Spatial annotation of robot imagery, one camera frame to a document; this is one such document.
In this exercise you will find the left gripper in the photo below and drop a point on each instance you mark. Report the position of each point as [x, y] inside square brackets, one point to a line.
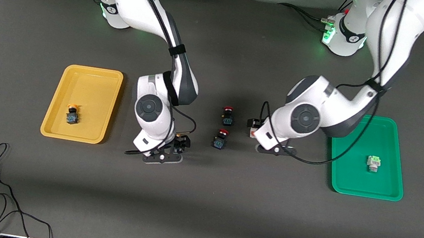
[255, 124]

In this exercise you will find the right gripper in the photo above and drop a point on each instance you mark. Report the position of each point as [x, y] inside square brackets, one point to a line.
[180, 143]

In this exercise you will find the white push button orange block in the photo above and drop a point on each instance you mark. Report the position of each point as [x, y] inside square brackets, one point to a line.
[252, 133]

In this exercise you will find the white push button green cap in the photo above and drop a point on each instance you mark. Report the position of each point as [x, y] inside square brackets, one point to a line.
[373, 163]

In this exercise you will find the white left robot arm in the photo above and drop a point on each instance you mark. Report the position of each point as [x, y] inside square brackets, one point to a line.
[393, 28]

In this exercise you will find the red mushroom push button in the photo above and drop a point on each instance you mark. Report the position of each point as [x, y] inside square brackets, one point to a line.
[219, 141]
[228, 117]

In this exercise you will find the dark grey table mat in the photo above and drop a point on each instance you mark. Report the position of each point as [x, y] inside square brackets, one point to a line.
[199, 201]

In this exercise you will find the yellow plastic tray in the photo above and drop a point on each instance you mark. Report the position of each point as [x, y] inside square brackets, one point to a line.
[94, 89]

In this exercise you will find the green plastic tray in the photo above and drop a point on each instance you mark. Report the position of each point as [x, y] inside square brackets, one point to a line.
[378, 186]

